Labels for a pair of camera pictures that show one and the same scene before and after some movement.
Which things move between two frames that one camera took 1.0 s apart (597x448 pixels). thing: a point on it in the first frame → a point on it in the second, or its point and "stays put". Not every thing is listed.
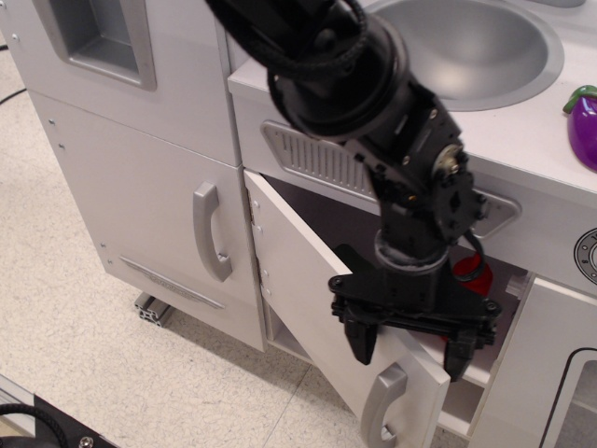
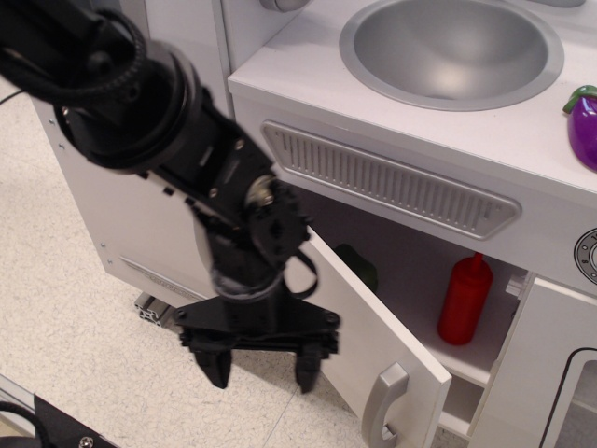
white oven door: [541, 391] stays put
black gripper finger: [457, 356] → [308, 367]
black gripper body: [437, 301] → [277, 322]
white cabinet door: [296, 270] stays put
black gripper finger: [362, 337] → [216, 363]
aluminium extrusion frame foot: [155, 311] stays put
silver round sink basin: [476, 55] stays put
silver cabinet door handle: [389, 386] stays put
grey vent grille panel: [343, 168] stays put
